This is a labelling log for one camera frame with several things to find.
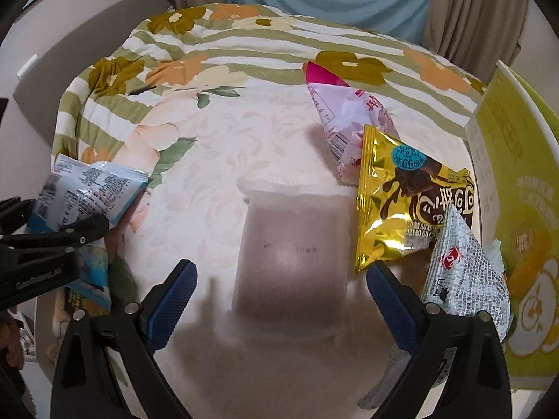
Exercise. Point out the gold snack packet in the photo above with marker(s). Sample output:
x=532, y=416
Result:
x=384, y=209

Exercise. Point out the grey headboard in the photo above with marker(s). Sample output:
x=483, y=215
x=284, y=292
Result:
x=87, y=26

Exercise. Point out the floral striped blanket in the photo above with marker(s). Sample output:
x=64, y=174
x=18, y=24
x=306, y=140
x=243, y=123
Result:
x=262, y=48

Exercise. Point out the floral print table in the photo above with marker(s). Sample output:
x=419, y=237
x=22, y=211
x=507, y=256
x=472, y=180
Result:
x=262, y=139

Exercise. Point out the translucent plastic packet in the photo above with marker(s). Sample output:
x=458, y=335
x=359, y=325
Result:
x=290, y=248

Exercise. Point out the white grey printed snack packet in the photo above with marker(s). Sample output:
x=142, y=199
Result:
x=467, y=279

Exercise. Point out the white wall switch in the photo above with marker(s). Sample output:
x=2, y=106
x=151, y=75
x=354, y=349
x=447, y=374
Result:
x=27, y=66

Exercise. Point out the grey blue snack packet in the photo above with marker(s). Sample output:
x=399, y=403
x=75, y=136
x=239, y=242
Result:
x=87, y=183

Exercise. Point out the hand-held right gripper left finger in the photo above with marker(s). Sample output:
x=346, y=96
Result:
x=174, y=301

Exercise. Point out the green cardboard box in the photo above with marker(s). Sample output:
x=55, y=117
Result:
x=524, y=209

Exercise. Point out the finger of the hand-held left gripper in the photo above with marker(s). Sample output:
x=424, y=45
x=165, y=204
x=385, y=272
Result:
x=15, y=216
x=83, y=230

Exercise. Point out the pink white snack packet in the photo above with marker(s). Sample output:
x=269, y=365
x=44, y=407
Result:
x=336, y=104

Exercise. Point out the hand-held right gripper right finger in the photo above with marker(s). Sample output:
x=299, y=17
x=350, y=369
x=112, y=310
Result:
x=391, y=301

